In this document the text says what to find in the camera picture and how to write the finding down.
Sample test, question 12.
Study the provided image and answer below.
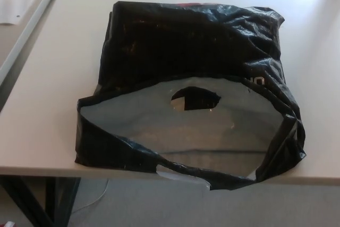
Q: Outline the black printed plastic shopping bag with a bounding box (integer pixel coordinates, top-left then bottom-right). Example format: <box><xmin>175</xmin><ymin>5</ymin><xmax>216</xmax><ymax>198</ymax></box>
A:
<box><xmin>74</xmin><ymin>0</ymin><xmax>308</xmax><ymax>192</ymax></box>

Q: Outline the neighbouring white desk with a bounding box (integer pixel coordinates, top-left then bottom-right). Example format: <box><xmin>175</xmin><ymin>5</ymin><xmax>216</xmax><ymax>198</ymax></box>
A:
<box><xmin>0</xmin><ymin>0</ymin><xmax>69</xmax><ymax>87</ymax></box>

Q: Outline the thin white floor cable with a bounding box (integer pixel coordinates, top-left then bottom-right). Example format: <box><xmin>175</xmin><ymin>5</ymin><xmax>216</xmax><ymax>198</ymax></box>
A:
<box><xmin>71</xmin><ymin>179</ymin><xmax>109</xmax><ymax>212</ymax></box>

